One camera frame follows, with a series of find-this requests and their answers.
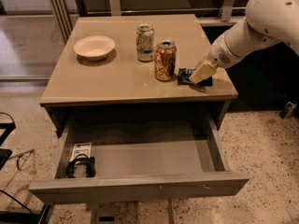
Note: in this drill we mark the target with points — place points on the orange soda can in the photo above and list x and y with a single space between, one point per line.
165 60

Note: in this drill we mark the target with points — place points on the white paper bowl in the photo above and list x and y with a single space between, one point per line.
95 47

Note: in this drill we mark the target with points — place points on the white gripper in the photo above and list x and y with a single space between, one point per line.
219 56

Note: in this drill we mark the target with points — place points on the blue rxbar blueberry wrapper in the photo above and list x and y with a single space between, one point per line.
184 78

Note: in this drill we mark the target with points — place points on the grey cabinet with countertop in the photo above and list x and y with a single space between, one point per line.
121 77

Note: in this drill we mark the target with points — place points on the white green soda can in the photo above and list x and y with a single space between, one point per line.
144 42

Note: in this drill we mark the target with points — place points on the white paper card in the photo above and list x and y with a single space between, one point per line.
81 149

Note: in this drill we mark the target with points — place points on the open grey top drawer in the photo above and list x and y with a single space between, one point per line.
136 161

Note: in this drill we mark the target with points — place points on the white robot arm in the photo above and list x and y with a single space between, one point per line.
266 23

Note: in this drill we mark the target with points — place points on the metal railing frame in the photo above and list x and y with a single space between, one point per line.
210 12

